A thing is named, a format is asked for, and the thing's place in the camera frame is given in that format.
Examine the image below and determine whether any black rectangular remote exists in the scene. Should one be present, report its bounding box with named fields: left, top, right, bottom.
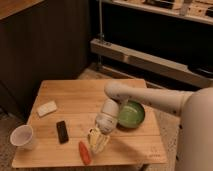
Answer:
left=56, top=121, right=69, bottom=144

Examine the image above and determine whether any white sponge block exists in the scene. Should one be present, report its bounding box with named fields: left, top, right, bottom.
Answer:
left=37, top=101, right=57, bottom=117

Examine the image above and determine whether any dark wooden cabinet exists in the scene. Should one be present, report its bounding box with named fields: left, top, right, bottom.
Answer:
left=0, top=0, right=90, bottom=118

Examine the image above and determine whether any wooden table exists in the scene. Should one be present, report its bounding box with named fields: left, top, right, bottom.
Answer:
left=12, top=79, right=167, bottom=168

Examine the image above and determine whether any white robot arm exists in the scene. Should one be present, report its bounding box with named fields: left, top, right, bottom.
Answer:
left=95, top=80, right=213, bottom=171

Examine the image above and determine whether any green bowl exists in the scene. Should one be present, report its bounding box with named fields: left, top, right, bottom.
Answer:
left=118, top=101, right=145, bottom=129

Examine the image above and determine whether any grey metal shelf frame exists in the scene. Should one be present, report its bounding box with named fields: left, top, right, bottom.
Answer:
left=90, top=0, right=213, bottom=88

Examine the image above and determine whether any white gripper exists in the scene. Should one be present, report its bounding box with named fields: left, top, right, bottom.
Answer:
left=88, top=113, right=118, bottom=154

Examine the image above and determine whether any orange carrot-shaped bottle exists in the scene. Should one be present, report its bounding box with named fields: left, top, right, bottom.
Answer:
left=79, top=141, right=91, bottom=165

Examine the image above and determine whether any white paper cup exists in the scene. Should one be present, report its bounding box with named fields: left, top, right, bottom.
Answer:
left=10, top=125, right=36, bottom=150

